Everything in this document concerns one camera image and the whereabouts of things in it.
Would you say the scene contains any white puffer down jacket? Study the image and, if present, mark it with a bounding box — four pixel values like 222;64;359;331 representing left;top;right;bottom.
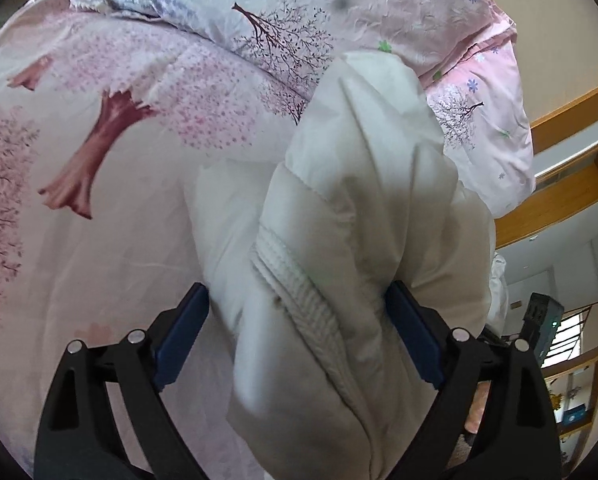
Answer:
186;51;494;479

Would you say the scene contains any person's right hand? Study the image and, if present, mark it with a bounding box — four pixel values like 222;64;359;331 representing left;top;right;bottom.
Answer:
464;382;491;434

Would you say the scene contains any window with metal bars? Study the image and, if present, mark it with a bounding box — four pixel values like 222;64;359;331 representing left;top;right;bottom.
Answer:
542;301;598;367

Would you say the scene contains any wooden bookshelf with items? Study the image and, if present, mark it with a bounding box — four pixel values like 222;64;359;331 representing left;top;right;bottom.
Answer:
542;347;598;476

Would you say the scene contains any wooden headboard shelf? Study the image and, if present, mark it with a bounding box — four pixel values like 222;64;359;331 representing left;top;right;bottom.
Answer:
495;87;598;248

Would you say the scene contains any pink floral lower pillow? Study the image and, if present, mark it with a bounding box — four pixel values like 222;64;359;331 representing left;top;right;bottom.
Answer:
426;32;535;218

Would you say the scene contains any pink floral pillow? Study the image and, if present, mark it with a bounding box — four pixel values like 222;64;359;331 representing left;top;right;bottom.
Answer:
69;0;515;120
426;32;535;218

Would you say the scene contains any pink tree-print bed quilt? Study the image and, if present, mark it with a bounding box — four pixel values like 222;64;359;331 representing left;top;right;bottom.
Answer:
0;0;307;476

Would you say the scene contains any pink floral upper pillow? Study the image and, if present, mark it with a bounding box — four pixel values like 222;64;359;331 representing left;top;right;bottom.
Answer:
69;0;515;120

